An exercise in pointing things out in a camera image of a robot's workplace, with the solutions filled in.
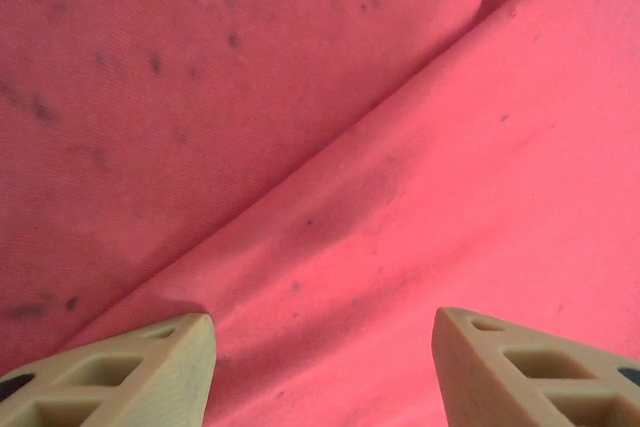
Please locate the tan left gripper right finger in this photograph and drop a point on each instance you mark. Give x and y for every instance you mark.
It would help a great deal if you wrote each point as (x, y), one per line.
(525, 382)

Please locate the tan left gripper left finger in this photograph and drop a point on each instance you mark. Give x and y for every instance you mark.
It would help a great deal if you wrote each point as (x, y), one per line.
(125, 387)

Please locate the red t-shirt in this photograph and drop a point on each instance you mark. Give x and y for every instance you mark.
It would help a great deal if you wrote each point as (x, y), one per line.
(320, 122)

